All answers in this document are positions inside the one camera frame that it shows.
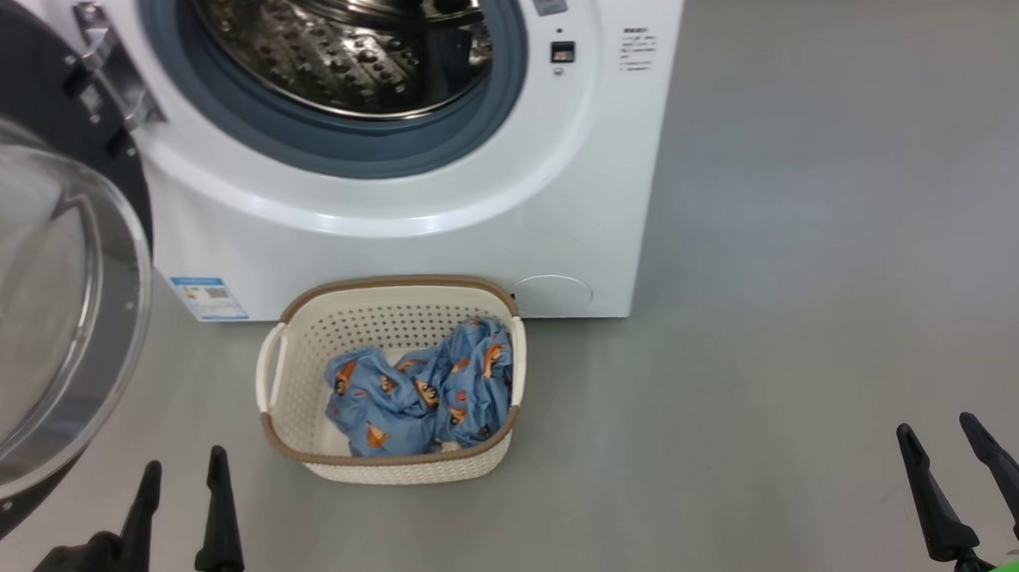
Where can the round dark glass washer door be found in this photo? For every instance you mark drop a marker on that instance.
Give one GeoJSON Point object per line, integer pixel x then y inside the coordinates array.
{"type": "Point", "coordinates": [35, 66]}

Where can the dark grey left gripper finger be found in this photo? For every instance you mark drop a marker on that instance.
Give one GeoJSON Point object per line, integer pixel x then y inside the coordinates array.
{"type": "Point", "coordinates": [142, 530]}
{"type": "Point", "coordinates": [221, 539]}

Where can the cream perforated laundry basket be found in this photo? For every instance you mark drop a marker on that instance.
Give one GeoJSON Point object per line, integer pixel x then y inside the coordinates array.
{"type": "Point", "coordinates": [373, 318]}

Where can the round white filter cover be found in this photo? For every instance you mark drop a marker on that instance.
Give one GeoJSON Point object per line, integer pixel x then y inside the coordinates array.
{"type": "Point", "coordinates": [553, 294]}

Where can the blue energy label sticker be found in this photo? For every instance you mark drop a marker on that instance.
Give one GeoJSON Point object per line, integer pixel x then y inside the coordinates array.
{"type": "Point", "coordinates": [209, 299]}

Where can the white front-load washing machine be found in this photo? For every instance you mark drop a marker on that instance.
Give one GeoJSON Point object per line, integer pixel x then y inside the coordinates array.
{"type": "Point", "coordinates": [474, 262]}

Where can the metal door hinge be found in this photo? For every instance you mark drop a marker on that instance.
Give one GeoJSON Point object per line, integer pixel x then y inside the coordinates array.
{"type": "Point", "coordinates": [118, 75]}

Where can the black door lock latch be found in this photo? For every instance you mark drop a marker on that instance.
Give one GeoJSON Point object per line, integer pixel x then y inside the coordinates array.
{"type": "Point", "coordinates": [563, 52]}

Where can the stainless steel washing machine drum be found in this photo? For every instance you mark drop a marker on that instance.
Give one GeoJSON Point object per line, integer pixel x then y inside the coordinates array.
{"type": "Point", "coordinates": [336, 61]}

